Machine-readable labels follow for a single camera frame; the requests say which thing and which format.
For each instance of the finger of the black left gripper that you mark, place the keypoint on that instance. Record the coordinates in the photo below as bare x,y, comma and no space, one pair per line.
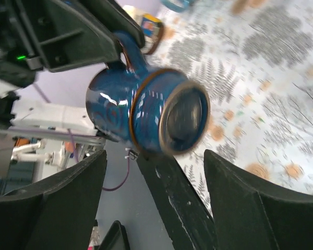
115,18

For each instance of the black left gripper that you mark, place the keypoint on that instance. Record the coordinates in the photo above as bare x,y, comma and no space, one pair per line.
57,35

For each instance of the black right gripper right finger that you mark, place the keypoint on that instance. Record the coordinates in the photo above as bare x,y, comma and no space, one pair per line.
252,213

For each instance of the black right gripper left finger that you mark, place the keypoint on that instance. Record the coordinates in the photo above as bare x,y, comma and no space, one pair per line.
57,212

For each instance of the blue mug yellow inside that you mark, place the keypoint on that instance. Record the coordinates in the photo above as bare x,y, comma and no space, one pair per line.
178,5

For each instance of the navy blue mug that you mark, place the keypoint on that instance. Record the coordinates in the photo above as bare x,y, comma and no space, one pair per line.
157,110

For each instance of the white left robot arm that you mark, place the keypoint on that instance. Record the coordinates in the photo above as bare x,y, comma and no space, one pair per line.
21,112

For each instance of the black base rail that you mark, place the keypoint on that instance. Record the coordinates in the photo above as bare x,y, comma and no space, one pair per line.
185,217

